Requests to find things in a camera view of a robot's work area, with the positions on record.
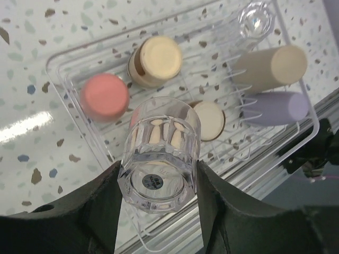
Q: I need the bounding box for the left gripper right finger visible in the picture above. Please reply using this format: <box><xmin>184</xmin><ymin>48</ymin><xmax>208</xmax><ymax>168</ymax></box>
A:
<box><xmin>197</xmin><ymin>161</ymin><xmax>338</xmax><ymax>253</ymax></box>

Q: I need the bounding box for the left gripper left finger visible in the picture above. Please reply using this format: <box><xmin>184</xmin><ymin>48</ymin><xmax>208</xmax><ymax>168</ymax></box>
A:
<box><xmin>1</xmin><ymin>161</ymin><xmax>121</xmax><ymax>253</ymax></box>

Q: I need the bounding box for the clear glass mug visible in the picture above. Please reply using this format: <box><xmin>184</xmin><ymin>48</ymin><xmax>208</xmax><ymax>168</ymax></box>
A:
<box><xmin>118</xmin><ymin>97</ymin><xmax>201</xmax><ymax>214</ymax></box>

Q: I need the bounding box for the steel cup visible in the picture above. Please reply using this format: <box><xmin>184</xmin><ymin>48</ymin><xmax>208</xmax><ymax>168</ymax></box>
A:
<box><xmin>190</xmin><ymin>101</ymin><xmax>226</xmax><ymax>142</ymax></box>
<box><xmin>128</xmin><ymin>35</ymin><xmax>183</xmax><ymax>88</ymax></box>

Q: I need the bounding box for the purple cup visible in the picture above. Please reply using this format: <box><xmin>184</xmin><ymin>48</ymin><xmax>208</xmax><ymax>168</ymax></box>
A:
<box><xmin>242</xmin><ymin>91</ymin><xmax>309</xmax><ymax>126</ymax></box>

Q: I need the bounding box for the pink cup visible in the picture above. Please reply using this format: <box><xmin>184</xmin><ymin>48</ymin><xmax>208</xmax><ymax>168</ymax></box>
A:
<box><xmin>79</xmin><ymin>73</ymin><xmax>130</xmax><ymax>122</ymax></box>

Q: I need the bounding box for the tall beige cup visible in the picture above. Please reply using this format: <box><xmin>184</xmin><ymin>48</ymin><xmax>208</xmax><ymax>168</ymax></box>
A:
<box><xmin>233</xmin><ymin>45</ymin><xmax>308</xmax><ymax>94</ymax></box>

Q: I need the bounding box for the clear glass tumbler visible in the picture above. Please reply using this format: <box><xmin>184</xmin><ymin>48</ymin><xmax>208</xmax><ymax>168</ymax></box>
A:
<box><xmin>237</xmin><ymin>1</ymin><xmax>275</xmax><ymax>39</ymax></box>

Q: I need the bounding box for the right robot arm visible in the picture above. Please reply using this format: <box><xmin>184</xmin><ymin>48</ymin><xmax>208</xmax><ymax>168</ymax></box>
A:
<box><xmin>282</xmin><ymin>118</ymin><xmax>338</xmax><ymax>182</ymax></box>

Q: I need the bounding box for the clear dish rack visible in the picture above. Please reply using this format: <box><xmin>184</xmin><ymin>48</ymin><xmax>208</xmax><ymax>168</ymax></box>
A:
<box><xmin>45</xmin><ymin>0</ymin><xmax>320</xmax><ymax>252</ymax></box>

